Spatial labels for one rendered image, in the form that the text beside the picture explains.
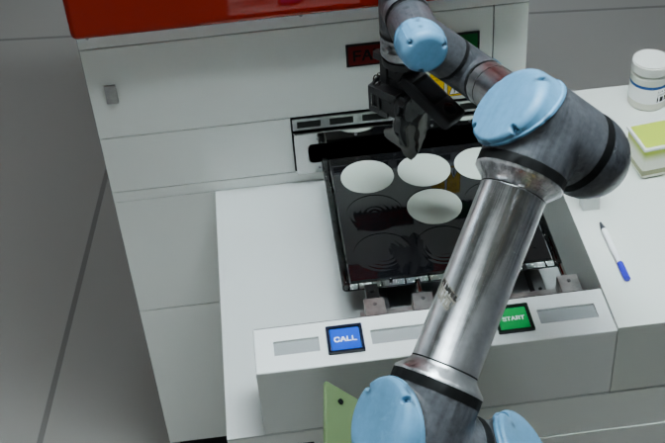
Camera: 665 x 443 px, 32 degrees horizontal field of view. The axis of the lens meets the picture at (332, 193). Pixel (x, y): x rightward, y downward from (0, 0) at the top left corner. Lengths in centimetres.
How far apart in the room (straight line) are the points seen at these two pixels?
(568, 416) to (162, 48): 95
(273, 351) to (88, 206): 196
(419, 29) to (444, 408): 64
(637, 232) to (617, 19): 249
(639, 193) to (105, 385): 160
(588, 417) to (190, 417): 113
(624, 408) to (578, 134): 63
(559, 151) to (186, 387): 146
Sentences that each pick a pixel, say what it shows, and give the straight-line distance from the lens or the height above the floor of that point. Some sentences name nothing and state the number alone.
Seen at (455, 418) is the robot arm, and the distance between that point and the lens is 141.
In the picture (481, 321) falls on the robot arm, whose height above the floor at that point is 125.
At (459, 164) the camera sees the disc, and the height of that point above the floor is 90.
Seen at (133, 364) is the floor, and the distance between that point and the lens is 317.
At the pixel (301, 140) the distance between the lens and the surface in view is 226.
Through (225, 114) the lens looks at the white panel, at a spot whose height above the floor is 100.
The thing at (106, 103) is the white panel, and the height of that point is 106.
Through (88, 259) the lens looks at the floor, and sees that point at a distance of 351.
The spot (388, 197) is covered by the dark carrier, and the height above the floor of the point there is 90.
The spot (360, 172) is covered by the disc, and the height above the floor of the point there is 90.
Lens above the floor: 227
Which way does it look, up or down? 39 degrees down
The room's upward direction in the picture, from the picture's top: 5 degrees counter-clockwise
